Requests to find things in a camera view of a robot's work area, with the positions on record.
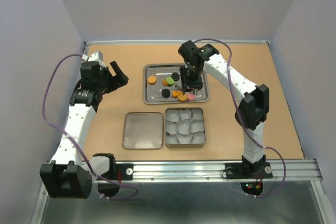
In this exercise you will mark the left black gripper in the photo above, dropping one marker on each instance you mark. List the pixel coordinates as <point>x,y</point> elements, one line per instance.
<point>117,81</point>

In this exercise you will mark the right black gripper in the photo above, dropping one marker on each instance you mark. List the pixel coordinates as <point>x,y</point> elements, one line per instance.
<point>197,84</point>

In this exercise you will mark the pink round cookie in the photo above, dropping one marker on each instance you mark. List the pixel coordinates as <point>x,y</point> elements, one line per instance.
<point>191,96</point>

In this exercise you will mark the orange fish cookie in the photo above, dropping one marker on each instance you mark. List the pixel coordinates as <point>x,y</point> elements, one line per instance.
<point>176,93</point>

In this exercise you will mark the black sandwich cookie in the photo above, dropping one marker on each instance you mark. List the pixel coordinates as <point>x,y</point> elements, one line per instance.
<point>165,93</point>

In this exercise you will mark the metal tongs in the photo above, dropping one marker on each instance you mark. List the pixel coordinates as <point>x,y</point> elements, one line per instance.
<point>193,91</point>

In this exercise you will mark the green round cookie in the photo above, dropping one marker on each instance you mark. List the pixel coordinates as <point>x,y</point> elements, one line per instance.
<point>170,81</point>

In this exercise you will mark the orange waffle cookie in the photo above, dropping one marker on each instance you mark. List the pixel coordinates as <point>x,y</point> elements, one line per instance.
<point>182,97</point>

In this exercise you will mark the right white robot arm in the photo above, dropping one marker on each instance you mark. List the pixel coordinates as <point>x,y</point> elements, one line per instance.
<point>251,101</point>

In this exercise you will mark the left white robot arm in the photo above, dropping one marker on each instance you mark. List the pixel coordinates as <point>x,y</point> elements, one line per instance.
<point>83,106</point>

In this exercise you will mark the black round cookie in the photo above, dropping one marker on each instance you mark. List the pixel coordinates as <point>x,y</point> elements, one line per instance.
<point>175,76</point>

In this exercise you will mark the brown flower cookie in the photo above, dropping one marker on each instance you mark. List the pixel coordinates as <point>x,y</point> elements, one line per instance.
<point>164,82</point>

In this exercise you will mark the silver metal tray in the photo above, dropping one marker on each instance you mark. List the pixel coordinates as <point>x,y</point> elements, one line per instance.
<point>152,93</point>

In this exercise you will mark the orange round cookie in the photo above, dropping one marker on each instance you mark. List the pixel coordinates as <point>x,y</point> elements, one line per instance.
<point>152,80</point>

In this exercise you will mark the square tin lid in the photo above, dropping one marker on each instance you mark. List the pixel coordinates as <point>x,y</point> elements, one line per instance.
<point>143,131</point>

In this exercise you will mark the square cookie tin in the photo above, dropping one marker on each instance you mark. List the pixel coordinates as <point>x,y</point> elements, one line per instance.
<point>184,128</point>

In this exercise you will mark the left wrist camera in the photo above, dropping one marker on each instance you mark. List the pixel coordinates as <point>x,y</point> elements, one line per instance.
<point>96,56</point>

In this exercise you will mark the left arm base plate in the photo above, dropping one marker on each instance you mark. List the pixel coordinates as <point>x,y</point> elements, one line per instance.
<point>123,172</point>

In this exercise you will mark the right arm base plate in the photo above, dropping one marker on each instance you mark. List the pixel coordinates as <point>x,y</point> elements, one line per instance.
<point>246,171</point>

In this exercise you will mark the aluminium front rail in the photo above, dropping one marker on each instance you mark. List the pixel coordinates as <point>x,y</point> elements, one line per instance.
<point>164,172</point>

